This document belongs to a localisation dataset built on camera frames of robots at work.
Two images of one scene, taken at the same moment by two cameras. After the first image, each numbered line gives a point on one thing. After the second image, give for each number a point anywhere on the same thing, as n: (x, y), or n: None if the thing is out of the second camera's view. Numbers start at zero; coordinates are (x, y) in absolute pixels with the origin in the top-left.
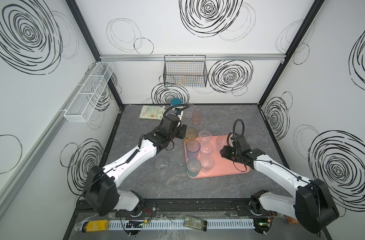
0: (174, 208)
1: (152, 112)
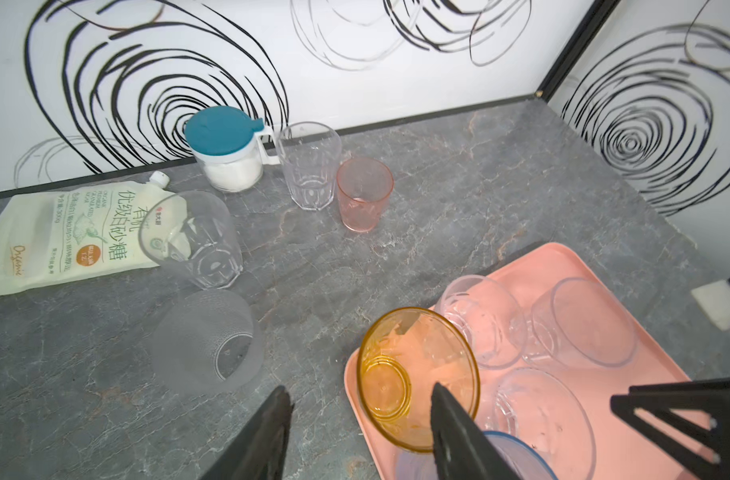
0: None
1: (39, 239)
